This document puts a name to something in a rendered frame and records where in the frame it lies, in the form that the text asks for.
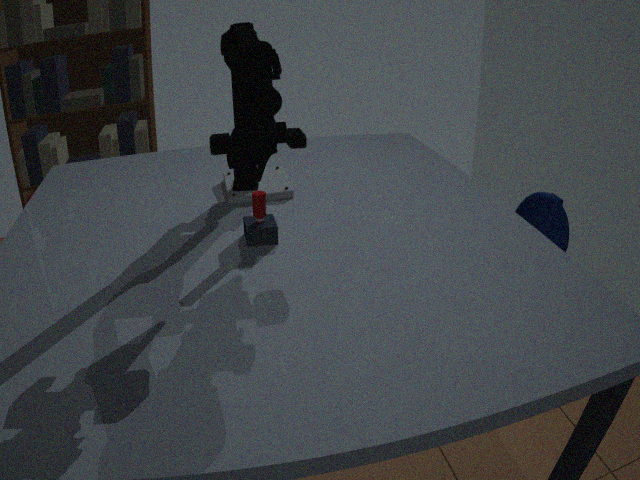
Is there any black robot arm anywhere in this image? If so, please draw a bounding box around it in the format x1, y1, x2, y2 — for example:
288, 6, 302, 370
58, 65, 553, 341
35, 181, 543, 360
220, 22, 287, 191

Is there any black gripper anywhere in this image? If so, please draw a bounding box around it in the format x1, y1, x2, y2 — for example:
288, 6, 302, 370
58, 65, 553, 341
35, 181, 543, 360
209, 108, 306, 182

